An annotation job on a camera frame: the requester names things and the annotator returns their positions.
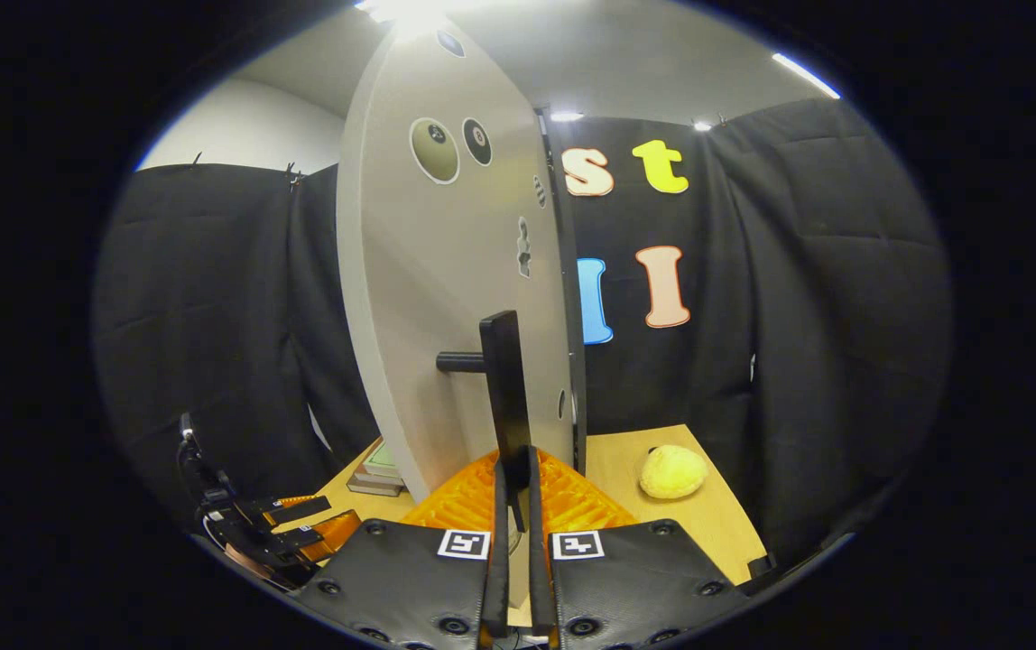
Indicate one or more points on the yellow round sponge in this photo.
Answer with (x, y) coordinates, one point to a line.
(673, 472)

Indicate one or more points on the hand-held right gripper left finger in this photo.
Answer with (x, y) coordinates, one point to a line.
(392, 578)

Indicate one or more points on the green book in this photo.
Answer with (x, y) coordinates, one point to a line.
(383, 459)

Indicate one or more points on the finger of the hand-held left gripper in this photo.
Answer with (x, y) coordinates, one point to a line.
(292, 513)
(319, 537)

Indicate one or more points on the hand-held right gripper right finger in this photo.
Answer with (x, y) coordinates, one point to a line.
(644, 578)

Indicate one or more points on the brown book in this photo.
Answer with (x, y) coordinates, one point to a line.
(374, 486)

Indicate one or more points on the dark grey cabinet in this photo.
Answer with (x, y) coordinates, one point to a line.
(575, 361)

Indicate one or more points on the black backdrop cloth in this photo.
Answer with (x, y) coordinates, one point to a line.
(798, 316)

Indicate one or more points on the beige cabinet door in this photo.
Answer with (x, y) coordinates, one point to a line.
(428, 316)

